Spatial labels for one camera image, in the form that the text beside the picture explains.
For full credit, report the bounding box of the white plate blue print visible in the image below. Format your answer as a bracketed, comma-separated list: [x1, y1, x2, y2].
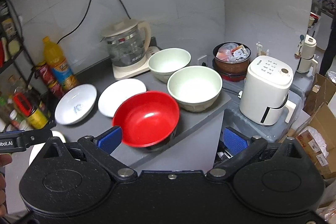
[55, 84, 97, 126]

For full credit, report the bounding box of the plain white plate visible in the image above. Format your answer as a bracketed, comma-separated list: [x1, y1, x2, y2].
[98, 79, 147, 118]

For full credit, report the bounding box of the red bowl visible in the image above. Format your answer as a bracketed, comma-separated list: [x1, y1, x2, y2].
[112, 91, 180, 148]

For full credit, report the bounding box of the left hand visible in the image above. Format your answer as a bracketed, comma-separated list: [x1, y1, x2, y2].
[0, 153, 13, 217]

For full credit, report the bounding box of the soy sauce bottle yellow label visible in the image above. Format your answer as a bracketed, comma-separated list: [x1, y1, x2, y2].
[13, 92, 49, 130]

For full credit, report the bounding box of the white air fryer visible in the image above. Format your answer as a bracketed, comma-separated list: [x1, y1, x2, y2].
[239, 56, 296, 126]

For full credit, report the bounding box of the black metal rack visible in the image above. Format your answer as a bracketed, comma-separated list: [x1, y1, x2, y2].
[0, 0, 57, 132]

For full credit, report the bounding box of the cardboard box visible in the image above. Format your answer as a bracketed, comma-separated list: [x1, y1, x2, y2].
[295, 74, 335, 179]

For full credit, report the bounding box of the cream kettle base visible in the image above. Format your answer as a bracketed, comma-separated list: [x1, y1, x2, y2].
[112, 46, 160, 81]

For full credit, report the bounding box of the red snack can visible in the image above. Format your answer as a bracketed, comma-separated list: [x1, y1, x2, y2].
[35, 61, 64, 99]

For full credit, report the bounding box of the brown bowl with packets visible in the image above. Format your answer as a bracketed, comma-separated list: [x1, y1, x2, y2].
[213, 42, 251, 82]

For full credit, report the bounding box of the orange juice bottle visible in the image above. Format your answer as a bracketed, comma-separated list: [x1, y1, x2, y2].
[43, 36, 79, 92]

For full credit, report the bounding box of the glass electric kettle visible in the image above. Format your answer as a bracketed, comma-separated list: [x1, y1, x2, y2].
[101, 19, 151, 68]

